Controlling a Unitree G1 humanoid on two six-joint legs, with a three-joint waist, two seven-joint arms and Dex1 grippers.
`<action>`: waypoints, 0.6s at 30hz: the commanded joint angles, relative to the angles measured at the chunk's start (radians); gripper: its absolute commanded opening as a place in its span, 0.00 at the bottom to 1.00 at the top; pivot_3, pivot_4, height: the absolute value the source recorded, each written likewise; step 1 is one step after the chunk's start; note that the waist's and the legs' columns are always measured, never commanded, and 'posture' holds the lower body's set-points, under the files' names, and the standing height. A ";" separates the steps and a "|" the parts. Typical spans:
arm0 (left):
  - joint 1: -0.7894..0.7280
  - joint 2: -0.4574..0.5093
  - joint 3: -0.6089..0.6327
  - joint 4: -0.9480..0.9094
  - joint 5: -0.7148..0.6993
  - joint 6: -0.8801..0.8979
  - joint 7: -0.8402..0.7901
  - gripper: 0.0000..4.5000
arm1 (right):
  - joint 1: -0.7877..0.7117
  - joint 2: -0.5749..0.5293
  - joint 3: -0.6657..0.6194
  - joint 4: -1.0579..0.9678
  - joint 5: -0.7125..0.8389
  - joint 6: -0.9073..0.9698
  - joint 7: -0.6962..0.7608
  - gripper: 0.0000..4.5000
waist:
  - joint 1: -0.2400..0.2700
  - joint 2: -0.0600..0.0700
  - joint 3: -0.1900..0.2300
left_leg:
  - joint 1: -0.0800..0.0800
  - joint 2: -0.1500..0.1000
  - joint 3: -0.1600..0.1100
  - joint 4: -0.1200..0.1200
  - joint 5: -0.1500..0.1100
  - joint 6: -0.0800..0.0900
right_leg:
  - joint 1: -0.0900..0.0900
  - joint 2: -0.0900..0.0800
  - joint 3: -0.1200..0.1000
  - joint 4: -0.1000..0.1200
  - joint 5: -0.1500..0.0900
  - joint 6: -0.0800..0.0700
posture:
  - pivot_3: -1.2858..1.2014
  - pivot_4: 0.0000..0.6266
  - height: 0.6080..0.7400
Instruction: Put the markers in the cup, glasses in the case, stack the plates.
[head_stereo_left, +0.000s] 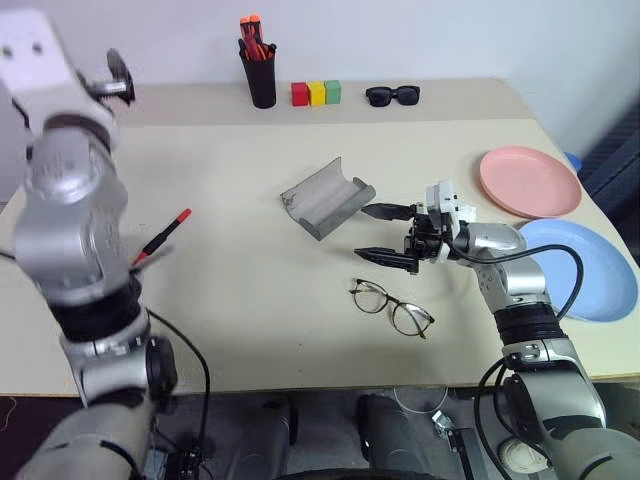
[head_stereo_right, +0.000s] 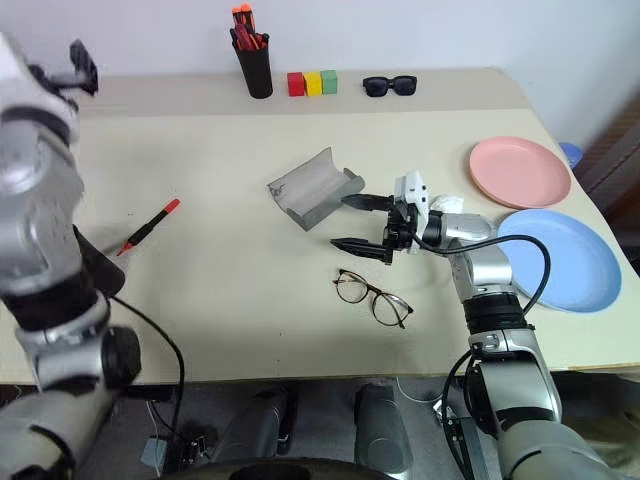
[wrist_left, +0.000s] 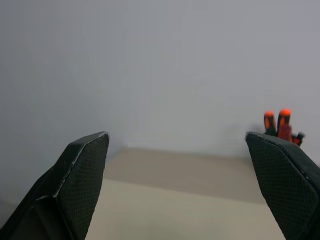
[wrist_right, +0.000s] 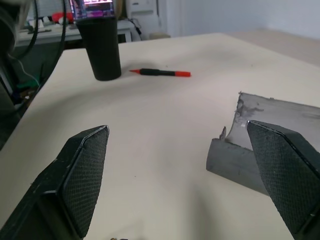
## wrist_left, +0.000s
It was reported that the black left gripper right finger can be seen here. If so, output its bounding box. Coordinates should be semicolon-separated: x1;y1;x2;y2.
245;131;320;240

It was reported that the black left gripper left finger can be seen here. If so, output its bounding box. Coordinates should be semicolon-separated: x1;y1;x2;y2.
0;131;110;240

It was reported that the small orange black screwdriver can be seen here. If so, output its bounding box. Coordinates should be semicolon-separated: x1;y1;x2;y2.
292;131;306;147

